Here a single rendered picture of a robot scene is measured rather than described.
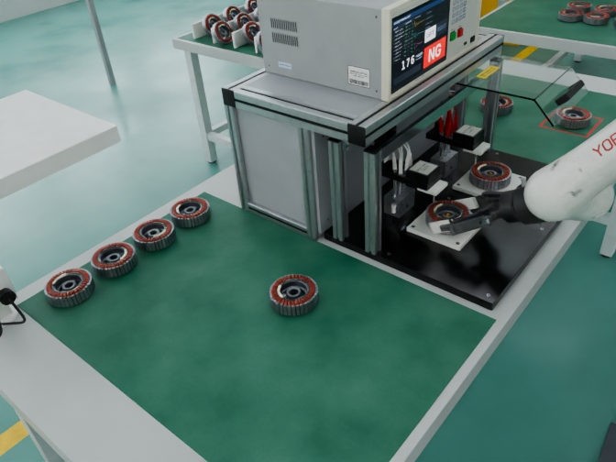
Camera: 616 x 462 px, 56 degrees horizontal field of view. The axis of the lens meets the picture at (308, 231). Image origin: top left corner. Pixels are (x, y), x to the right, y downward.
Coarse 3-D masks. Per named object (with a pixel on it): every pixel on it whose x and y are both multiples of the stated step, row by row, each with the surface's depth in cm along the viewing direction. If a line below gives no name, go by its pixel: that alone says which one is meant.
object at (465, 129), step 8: (432, 128) 166; (464, 128) 160; (472, 128) 159; (480, 128) 159; (432, 136) 163; (440, 136) 162; (456, 136) 158; (464, 136) 157; (472, 136) 156; (480, 136) 158; (440, 144) 164; (448, 144) 161; (456, 144) 159; (464, 144) 158; (472, 144) 156; (480, 144) 160; (488, 144) 160; (440, 152) 165; (472, 152) 158; (480, 152) 156
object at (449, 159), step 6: (450, 150) 170; (438, 156) 168; (444, 156) 167; (450, 156) 167; (456, 156) 169; (432, 162) 168; (438, 162) 166; (444, 162) 165; (450, 162) 167; (456, 162) 171; (444, 168) 166; (450, 168) 169; (444, 174) 167
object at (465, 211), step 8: (448, 200) 150; (432, 208) 147; (440, 208) 149; (448, 208) 149; (456, 208) 148; (464, 208) 146; (432, 216) 145; (440, 216) 148; (448, 216) 146; (456, 216) 148; (448, 232) 143
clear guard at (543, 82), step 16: (496, 64) 158; (512, 64) 157; (528, 64) 156; (544, 64) 155; (464, 80) 151; (480, 80) 150; (496, 80) 149; (512, 80) 148; (528, 80) 148; (544, 80) 147; (560, 80) 147; (576, 80) 151; (528, 96) 140; (544, 96) 141; (576, 96) 148; (544, 112) 138; (560, 112) 142
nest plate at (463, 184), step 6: (468, 174) 166; (516, 174) 164; (462, 180) 164; (468, 180) 164; (516, 180) 162; (456, 186) 162; (462, 186) 161; (468, 186) 161; (474, 186) 161; (510, 186) 160; (516, 186) 159; (468, 192) 160; (474, 192) 159; (480, 192) 158
